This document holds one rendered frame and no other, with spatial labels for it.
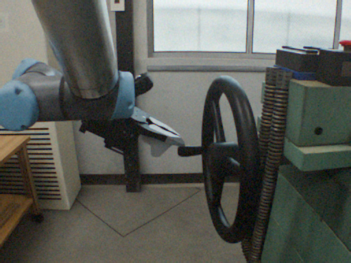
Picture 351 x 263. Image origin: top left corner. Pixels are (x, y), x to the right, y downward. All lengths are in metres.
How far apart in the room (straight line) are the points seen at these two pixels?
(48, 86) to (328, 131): 0.42
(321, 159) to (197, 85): 1.39
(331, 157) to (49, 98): 0.42
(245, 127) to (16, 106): 0.32
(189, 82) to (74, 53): 1.45
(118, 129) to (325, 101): 0.36
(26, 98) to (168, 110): 1.41
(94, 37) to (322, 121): 0.32
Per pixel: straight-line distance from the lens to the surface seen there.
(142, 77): 0.54
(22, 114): 0.45
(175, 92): 1.76
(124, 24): 1.66
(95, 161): 1.97
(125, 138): 0.56
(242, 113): 0.38
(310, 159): 0.42
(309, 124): 0.42
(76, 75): 0.36
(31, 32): 1.57
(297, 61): 0.45
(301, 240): 0.64
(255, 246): 0.54
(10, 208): 1.63
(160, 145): 0.58
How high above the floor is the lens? 1.03
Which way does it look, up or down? 21 degrees down
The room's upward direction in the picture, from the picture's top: straight up
